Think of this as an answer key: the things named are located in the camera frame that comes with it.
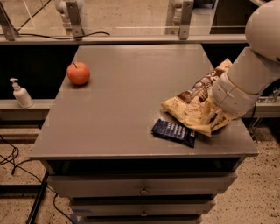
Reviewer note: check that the brown chip bag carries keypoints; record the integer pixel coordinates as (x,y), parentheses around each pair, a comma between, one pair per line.
(195,108)

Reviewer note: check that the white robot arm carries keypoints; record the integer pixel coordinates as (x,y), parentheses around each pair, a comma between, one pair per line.
(237,90)

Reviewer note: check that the blue rxbar wrapper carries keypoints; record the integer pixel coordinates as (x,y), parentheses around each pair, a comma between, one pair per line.
(174,132)

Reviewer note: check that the grey drawer cabinet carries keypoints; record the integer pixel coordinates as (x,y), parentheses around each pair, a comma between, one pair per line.
(104,128)

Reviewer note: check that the red apple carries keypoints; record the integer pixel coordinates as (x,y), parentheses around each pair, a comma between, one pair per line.
(78,73)

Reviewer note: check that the upper grey drawer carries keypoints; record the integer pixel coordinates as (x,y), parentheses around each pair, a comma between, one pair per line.
(113,186)

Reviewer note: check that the grey drawer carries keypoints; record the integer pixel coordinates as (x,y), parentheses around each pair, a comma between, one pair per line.
(142,207)
(113,186)

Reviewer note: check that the lower grey drawer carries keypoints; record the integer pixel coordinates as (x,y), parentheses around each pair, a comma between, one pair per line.
(142,207)

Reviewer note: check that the white pump bottle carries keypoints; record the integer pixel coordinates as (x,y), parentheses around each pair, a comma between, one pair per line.
(21,94)

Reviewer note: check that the right metal bracket post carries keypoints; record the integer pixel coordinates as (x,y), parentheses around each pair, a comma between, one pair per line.
(179,14)

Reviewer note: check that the metal bracket post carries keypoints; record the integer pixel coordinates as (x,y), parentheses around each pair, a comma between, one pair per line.
(179,14)
(71,14)

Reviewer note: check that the left metal bracket post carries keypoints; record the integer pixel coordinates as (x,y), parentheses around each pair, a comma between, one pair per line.
(71,14)

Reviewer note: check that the far left metal post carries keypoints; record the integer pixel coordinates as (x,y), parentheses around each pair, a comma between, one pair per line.
(10,33)

